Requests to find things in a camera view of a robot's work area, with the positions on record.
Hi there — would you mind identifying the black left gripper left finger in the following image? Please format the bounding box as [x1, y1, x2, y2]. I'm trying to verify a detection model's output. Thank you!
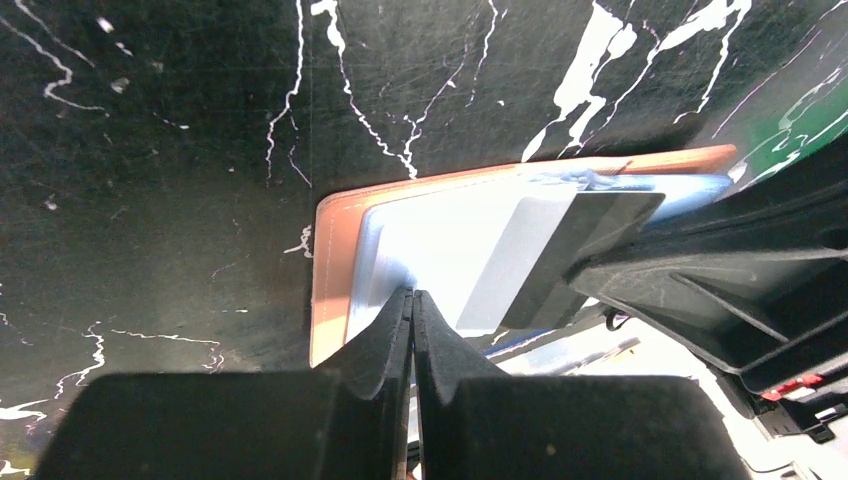
[35, 289, 413, 479]

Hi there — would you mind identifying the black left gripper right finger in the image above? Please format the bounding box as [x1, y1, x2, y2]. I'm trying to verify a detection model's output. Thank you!
[411, 291, 747, 479]

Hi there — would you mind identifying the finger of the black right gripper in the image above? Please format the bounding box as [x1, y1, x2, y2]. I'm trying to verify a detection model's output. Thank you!
[642, 133, 847, 257]

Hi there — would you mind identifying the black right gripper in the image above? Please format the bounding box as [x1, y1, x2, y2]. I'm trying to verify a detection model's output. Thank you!
[568, 205, 847, 444]

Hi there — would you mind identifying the grey striped credit card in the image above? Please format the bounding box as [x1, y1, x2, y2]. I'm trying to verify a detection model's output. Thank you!
[455, 191, 665, 336]

